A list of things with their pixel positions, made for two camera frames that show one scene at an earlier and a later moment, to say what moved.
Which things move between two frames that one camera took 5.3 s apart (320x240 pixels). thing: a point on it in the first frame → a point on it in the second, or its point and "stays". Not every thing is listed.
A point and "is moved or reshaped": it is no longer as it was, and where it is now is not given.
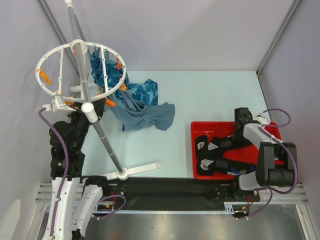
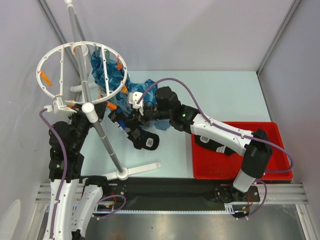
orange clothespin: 47,79 stays
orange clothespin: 119,66 stays
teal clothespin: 97,51 stays
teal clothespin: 106,55 stays
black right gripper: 236,136 → 139,119
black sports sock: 215,147 → 142,139
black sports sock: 205,167 → 213,145
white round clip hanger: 81,43 is moved or reshaped
